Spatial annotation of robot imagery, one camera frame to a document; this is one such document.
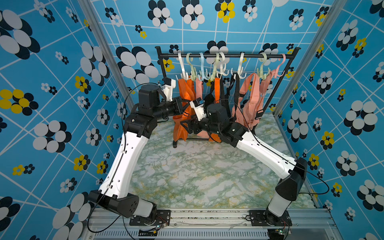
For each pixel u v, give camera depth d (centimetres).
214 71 72
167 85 54
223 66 73
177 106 53
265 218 65
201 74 72
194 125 60
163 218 73
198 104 59
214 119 55
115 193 38
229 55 66
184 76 69
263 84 78
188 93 61
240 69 72
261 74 72
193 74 73
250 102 77
